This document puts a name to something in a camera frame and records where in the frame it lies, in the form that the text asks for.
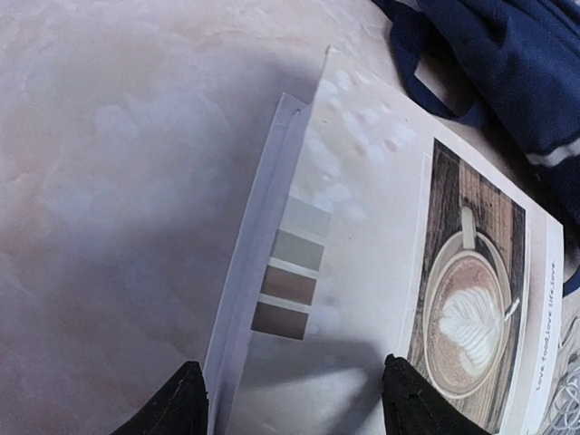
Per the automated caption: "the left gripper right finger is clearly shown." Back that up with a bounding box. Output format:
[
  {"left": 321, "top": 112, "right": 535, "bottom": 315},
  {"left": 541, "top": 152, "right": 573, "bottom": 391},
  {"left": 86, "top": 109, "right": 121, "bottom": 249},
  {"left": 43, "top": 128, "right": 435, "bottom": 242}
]
[{"left": 382, "top": 354, "right": 488, "bottom": 435}]

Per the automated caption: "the white charger cable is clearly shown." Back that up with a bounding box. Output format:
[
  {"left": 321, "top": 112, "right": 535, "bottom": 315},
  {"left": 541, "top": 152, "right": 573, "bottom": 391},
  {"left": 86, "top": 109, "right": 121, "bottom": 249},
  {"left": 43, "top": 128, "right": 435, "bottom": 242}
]
[{"left": 527, "top": 316, "right": 580, "bottom": 435}]

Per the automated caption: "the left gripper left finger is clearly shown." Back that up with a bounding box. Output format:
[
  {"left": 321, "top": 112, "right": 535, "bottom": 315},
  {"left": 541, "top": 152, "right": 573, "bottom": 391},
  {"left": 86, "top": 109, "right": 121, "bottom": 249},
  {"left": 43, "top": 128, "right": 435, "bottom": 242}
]
[{"left": 111, "top": 361, "right": 208, "bottom": 435}]

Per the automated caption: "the coffee cover white book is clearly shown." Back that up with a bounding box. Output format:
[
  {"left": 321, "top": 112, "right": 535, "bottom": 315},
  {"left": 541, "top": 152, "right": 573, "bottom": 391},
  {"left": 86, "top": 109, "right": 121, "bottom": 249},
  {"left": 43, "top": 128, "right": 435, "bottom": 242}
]
[{"left": 212, "top": 49, "right": 564, "bottom": 434}]

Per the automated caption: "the navy blue backpack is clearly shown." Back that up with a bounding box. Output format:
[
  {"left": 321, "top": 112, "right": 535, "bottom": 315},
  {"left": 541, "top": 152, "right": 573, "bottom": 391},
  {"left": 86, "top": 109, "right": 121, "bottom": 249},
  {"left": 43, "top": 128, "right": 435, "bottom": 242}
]
[{"left": 371, "top": 0, "right": 580, "bottom": 294}]

